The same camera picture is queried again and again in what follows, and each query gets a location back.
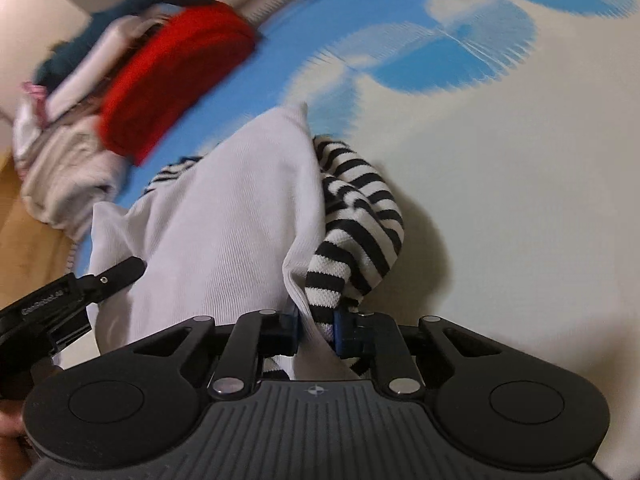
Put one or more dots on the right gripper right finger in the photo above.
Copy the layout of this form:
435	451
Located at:
376	342

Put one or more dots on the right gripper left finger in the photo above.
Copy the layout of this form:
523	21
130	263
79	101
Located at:
257	336

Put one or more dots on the black white striped garment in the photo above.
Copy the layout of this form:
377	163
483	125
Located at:
272	216

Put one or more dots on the white pink folded clothes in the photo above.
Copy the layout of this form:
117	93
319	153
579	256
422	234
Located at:
117	39

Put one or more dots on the person's left hand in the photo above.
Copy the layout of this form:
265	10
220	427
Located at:
15	461

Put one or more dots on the cream folded blanket stack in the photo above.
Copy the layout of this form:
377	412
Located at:
64	166

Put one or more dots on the blue cream patterned bedspread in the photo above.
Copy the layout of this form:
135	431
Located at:
508	132

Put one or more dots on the red folded blanket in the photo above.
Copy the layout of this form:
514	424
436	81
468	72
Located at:
193	52

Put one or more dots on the wooden bed frame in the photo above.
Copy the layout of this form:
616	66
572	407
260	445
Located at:
32	254

